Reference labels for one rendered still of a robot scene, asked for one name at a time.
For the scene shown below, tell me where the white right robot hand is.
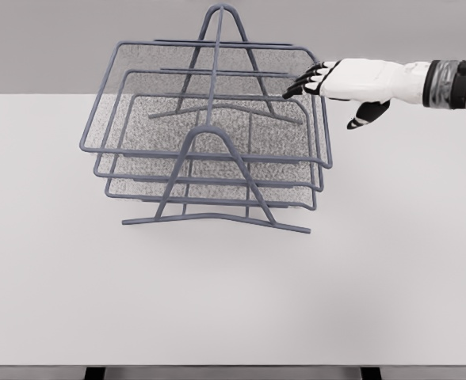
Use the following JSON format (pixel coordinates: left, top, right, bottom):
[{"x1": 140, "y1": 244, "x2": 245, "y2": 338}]
[{"x1": 281, "y1": 58, "x2": 399, "y2": 131}]

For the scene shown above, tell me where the large grey mesh tray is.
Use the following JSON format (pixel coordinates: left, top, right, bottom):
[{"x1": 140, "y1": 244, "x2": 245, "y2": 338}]
[{"x1": 78, "y1": 38, "x2": 334, "y2": 171}]

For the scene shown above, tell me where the small grey mesh tray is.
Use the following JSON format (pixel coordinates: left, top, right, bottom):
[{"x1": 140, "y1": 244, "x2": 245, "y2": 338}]
[{"x1": 103, "y1": 92, "x2": 321, "y2": 214}]

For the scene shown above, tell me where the medium grey mesh tray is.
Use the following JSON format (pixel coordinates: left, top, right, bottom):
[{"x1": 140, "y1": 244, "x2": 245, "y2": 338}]
[{"x1": 93, "y1": 68, "x2": 326, "y2": 194}]

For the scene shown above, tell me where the grey wire rack frame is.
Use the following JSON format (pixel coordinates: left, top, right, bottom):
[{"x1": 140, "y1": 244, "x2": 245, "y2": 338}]
[{"x1": 120, "y1": 2, "x2": 312, "y2": 235}]

